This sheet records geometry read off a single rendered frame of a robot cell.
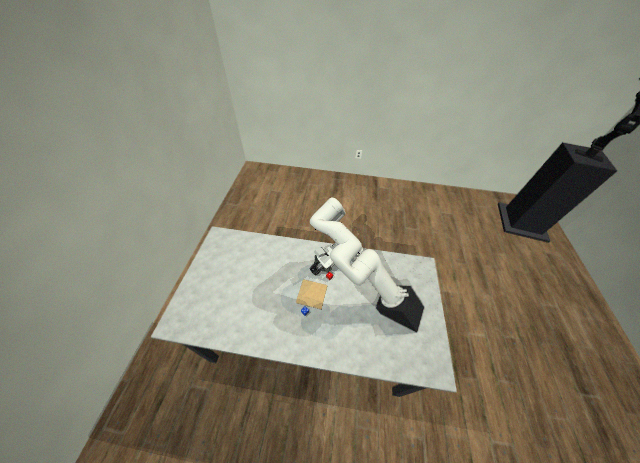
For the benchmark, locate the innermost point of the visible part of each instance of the tan flat mat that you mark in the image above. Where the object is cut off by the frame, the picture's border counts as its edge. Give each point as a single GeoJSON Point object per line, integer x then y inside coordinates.
{"type": "Point", "coordinates": [311, 294]}

